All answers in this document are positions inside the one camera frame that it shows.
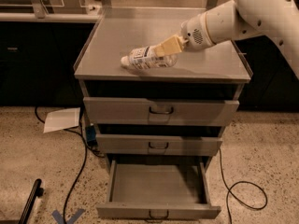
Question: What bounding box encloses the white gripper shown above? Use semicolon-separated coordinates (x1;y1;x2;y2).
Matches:
154;12;215;57

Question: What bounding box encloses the clear plastic bottle white cap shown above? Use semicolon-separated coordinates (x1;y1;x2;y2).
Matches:
121;46;178;70

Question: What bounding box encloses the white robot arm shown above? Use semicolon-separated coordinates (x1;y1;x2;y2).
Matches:
154;0;299;77

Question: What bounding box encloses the grey metal drawer cabinet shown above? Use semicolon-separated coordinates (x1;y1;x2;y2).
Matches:
73;7;253;170

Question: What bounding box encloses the grey top drawer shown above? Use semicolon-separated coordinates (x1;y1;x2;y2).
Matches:
83;97;239;127

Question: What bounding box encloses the grey drawer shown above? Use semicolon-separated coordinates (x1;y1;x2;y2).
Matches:
96;134;222;156
97;155;221;221
83;97;239;127

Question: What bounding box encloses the dark counter cabinet right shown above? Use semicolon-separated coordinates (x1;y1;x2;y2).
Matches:
235;36;299;112

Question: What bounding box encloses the dark counter cabinet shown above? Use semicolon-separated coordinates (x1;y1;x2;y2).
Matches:
0;21;94;106
235;36;299;112

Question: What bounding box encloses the grey middle drawer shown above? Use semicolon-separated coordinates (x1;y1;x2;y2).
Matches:
96;134;222;156

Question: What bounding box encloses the dark counter cabinet left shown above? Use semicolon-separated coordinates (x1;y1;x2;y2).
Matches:
0;21;94;106

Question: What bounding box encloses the grey bottom drawer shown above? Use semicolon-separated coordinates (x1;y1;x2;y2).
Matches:
97;155;221;221

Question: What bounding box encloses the blue power adapter box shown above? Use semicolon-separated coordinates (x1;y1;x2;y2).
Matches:
85;126;96;147

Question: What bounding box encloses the white paper sheet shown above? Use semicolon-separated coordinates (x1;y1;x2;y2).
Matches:
44;108;80;133

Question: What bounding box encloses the black bar bottom left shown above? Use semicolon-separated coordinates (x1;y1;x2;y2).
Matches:
18;178;44;224

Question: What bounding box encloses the black cable left floor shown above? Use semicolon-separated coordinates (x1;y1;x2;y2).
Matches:
34;106;105;224

